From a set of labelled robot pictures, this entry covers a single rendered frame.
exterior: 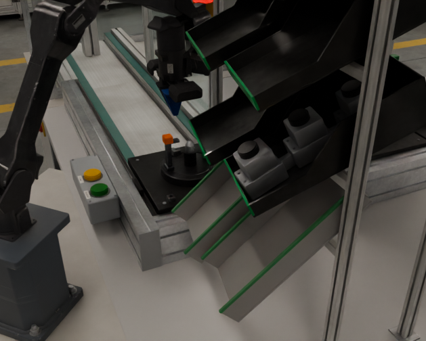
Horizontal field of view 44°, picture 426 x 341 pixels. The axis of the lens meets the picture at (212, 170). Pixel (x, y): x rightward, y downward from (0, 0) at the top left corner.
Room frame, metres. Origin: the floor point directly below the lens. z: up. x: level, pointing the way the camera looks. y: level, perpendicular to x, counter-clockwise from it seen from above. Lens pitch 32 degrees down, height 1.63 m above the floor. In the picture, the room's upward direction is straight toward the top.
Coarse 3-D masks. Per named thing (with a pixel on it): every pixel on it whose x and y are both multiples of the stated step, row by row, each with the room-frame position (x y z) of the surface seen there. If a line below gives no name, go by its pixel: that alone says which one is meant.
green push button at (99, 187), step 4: (96, 184) 1.00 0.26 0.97; (100, 184) 1.00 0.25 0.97; (104, 184) 1.00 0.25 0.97; (92, 188) 0.98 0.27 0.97; (96, 188) 0.98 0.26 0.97; (100, 188) 0.98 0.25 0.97; (104, 188) 0.98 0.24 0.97; (92, 192) 0.97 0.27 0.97; (96, 192) 0.97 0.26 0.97; (100, 192) 0.97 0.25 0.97; (104, 192) 0.97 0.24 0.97
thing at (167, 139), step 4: (164, 136) 1.04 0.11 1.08; (168, 136) 1.04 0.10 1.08; (172, 136) 1.04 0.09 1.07; (164, 140) 1.03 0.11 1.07; (168, 140) 1.03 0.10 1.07; (172, 140) 1.03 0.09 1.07; (176, 140) 1.04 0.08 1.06; (168, 144) 1.03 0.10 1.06; (168, 148) 1.03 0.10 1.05; (168, 152) 1.03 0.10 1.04; (168, 156) 1.03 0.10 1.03; (168, 160) 1.03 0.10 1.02; (168, 164) 1.03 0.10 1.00; (172, 164) 1.04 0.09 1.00
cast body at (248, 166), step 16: (256, 144) 0.64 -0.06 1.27; (240, 160) 0.63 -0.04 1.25; (256, 160) 0.62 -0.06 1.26; (272, 160) 0.63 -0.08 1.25; (288, 160) 0.65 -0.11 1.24; (240, 176) 0.64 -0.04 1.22; (256, 176) 0.62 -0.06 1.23; (272, 176) 0.63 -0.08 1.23; (288, 176) 0.63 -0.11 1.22; (256, 192) 0.62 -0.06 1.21
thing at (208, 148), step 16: (240, 96) 0.87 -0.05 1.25; (208, 112) 0.85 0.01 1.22; (224, 112) 0.86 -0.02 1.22; (240, 112) 0.84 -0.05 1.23; (256, 112) 0.82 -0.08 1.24; (272, 112) 0.75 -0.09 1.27; (192, 128) 0.81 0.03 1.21; (208, 128) 0.83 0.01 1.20; (224, 128) 0.81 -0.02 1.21; (240, 128) 0.79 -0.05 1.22; (256, 128) 0.74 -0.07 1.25; (272, 128) 0.75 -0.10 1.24; (208, 144) 0.78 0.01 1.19; (224, 144) 0.73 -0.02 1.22; (240, 144) 0.73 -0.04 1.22; (208, 160) 0.72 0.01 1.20
